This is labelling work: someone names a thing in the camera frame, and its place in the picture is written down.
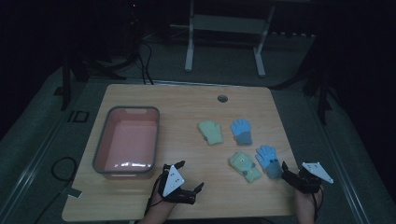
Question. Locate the plain blue glove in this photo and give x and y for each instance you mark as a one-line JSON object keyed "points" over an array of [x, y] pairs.
{"points": [[242, 132]]}

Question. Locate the white metal stand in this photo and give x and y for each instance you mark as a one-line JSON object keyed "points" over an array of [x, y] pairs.
{"points": [[224, 25]]}

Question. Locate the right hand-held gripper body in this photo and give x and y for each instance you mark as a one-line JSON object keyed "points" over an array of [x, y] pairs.
{"points": [[311, 179]]}

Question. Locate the green glove with buttons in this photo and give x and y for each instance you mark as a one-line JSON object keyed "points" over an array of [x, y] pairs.
{"points": [[246, 166]]}

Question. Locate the pale power strip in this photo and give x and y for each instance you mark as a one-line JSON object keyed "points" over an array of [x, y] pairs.
{"points": [[292, 34]]}

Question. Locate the person's left hand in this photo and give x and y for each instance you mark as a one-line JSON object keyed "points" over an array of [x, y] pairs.
{"points": [[159, 211]]}

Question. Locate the pink basin with grey rim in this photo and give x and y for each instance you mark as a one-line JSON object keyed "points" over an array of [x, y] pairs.
{"points": [[130, 143]]}

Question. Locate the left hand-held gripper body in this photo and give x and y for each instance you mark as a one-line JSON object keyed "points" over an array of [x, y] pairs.
{"points": [[173, 182]]}

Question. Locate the plain green glove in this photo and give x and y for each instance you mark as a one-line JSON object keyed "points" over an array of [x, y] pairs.
{"points": [[211, 133]]}

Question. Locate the blue glove with dots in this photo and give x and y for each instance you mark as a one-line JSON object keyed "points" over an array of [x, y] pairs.
{"points": [[268, 160]]}

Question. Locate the person's right hand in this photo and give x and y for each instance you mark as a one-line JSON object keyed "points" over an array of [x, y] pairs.
{"points": [[304, 207]]}

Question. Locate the black tripod stand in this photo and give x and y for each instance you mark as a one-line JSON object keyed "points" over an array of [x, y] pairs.
{"points": [[77, 70], [316, 84]]}

